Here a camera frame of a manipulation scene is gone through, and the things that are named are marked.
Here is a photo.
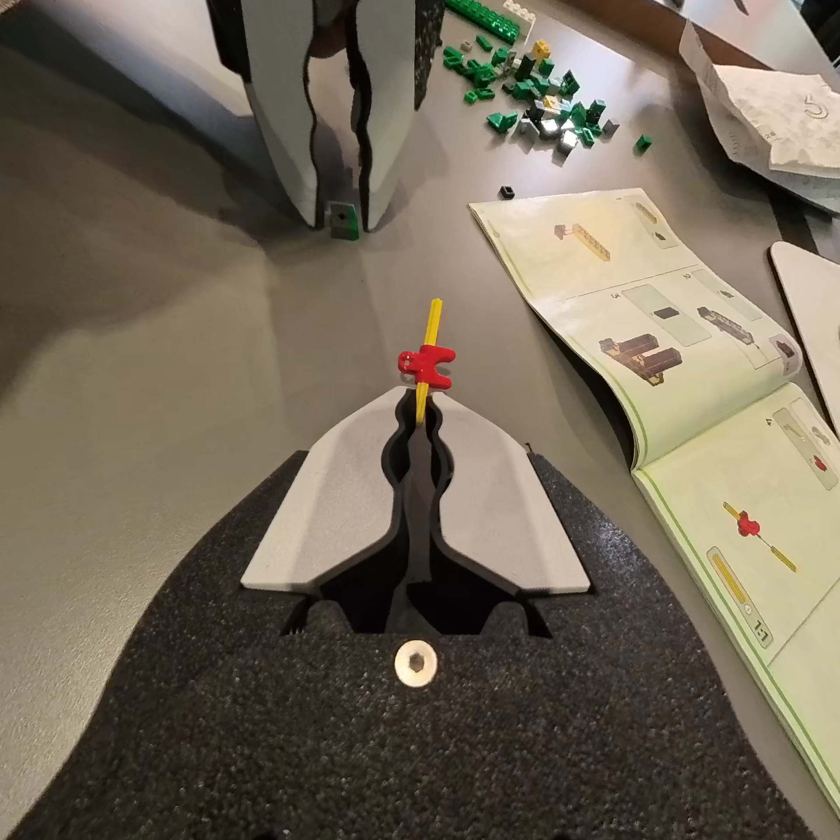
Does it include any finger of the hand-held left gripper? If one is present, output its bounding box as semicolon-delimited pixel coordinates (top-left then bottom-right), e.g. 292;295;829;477
243;0;328;229
346;0;418;232

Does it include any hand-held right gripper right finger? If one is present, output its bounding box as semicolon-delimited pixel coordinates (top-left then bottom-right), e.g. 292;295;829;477
425;394;593;598

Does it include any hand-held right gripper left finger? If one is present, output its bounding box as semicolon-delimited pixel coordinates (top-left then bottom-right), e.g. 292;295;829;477
240;386;421;598

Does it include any grey green toy brick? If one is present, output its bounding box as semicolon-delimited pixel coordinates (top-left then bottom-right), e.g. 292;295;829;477
326;200;361;242

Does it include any red toy connector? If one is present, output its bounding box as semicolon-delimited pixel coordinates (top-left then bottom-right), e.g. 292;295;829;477
398;344;456;389

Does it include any yellow toy axle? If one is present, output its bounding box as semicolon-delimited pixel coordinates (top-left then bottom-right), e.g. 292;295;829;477
415;298;445;424

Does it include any grey desk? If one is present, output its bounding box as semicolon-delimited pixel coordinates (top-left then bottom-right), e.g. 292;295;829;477
0;0;840;840

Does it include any long green toy plate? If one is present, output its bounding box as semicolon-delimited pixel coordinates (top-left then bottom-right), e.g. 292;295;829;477
445;0;521;38

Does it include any pile of green toy bricks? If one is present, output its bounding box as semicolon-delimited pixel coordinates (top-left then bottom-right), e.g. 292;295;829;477
443;36;621;165

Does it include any open instruction booklet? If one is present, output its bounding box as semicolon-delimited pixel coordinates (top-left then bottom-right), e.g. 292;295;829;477
469;189;840;816

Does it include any crumpled white paper bag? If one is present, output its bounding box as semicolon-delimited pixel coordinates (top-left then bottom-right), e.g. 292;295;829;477
678;18;840;216

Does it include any white rounded board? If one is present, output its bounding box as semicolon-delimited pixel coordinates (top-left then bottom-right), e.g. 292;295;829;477
768;241;840;435

